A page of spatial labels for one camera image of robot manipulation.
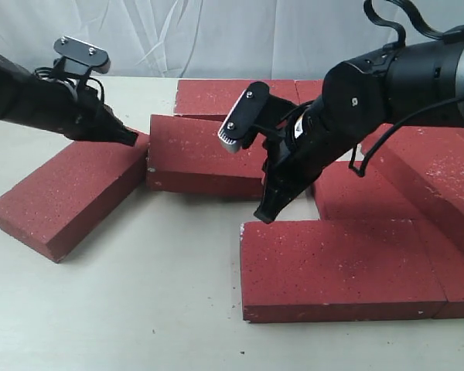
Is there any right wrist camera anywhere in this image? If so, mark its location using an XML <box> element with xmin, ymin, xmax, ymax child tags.
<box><xmin>217</xmin><ymin>80</ymin><xmax>295</xmax><ymax>155</ymax></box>

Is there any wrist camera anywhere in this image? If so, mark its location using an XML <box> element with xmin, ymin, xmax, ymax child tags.
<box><xmin>50</xmin><ymin>36</ymin><xmax>111</xmax><ymax>83</ymax></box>
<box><xmin>217</xmin><ymin>80</ymin><xmax>295</xmax><ymax>155</ymax></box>

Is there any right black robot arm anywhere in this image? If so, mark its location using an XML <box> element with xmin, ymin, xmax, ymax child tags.
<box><xmin>255</xmin><ymin>41</ymin><xmax>464</xmax><ymax>223</ymax></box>

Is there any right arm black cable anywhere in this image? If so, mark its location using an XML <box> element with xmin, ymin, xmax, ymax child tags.
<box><xmin>347</xmin><ymin>0</ymin><xmax>464</xmax><ymax>179</ymax></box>

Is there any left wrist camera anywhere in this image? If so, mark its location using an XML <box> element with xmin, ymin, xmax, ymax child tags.
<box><xmin>50</xmin><ymin>36</ymin><xmax>111</xmax><ymax>83</ymax></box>

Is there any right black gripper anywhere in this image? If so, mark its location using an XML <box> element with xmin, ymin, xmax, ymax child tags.
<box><xmin>254</xmin><ymin>100</ymin><xmax>360</xmax><ymax>223</ymax></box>

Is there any wrinkled blue-grey backdrop cloth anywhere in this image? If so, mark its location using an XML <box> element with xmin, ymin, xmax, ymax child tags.
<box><xmin>0</xmin><ymin>0</ymin><xmax>464</xmax><ymax>84</ymax></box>

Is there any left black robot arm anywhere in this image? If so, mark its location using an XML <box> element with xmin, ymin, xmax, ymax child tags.
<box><xmin>0</xmin><ymin>54</ymin><xmax>139</xmax><ymax>147</ymax></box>

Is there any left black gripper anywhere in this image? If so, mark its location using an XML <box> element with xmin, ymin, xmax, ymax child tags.
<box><xmin>22</xmin><ymin>78</ymin><xmax>138</xmax><ymax>147</ymax></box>

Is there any red brick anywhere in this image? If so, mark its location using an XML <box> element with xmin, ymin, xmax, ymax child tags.
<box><xmin>146</xmin><ymin>114</ymin><xmax>266</xmax><ymax>199</ymax></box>
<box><xmin>369</xmin><ymin>127</ymin><xmax>464</xmax><ymax>255</ymax></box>
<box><xmin>173</xmin><ymin>79</ymin><xmax>301</xmax><ymax>120</ymax></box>
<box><xmin>240</xmin><ymin>220</ymin><xmax>447</xmax><ymax>323</ymax></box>
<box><xmin>310</xmin><ymin>160</ymin><xmax>430</xmax><ymax>222</ymax></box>
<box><xmin>413</xmin><ymin>220</ymin><xmax>464</xmax><ymax>319</ymax></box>
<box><xmin>295</xmin><ymin>80</ymin><xmax>323</xmax><ymax>104</ymax></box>
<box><xmin>0</xmin><ymin>133</ymin><xmax>149</xmax><ymax>263</ymax></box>

